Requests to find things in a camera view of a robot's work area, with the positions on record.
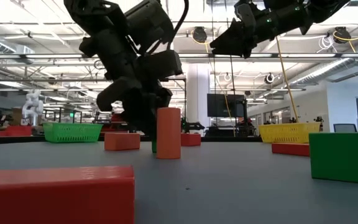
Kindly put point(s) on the small green block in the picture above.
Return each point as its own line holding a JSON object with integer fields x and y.
{"x": 154, "y": 147}

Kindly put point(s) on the small red block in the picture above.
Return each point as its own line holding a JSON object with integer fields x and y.
{"x": 191, "y": 140}

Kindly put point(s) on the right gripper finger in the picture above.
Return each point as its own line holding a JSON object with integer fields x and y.
{"x": 238, "y": 49}
{"x": 232, "y": 34}

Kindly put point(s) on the large green block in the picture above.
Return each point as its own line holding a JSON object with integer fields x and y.
{"x": 340, "y": 158}

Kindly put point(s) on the orange rectangular block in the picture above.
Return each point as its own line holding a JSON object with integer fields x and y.
{"x": 121, "y": 142}

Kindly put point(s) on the green plastic basket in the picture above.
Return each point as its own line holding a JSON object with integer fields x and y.
{"x": 71, "y": 133}

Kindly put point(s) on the black table side rail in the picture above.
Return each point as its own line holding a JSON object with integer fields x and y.
{"x": 235, "y": 139}

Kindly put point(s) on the black wall monitor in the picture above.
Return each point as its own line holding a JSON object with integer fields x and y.
{"x": 222, "y": 105}

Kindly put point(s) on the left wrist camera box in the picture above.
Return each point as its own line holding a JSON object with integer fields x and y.
{"x": 149, "y": 20}

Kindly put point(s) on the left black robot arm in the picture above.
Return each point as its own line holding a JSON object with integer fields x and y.
{"x": 98, "y": 18}

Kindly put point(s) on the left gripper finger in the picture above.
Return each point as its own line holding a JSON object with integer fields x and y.
{"x": 117, "y": 93}
{"x": 146, "y": 121}

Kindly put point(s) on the white robot figure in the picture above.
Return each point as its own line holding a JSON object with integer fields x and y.
{"x": 32, "y": 107}

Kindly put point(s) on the long red block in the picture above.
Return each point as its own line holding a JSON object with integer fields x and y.
{"x": 291, "y": 150}

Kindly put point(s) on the orange cylinder block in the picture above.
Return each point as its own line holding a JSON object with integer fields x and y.
{"x": 168, "y": 133}

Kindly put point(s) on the yellow plastic basket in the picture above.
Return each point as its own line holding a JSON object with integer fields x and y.
{"x": 287, "y": 133}

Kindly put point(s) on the red rectangular block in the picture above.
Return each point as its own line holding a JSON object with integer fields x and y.
{"x": 57, "y": 196}

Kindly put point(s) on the cardboard box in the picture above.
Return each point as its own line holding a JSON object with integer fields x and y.
{"x": 16, "y": 116}

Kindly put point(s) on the small background robot arm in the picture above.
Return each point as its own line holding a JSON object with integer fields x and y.
{"x": 193, "y": 126}

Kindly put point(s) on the white column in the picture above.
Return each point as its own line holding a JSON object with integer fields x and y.
{"x": 196, "y": 112}

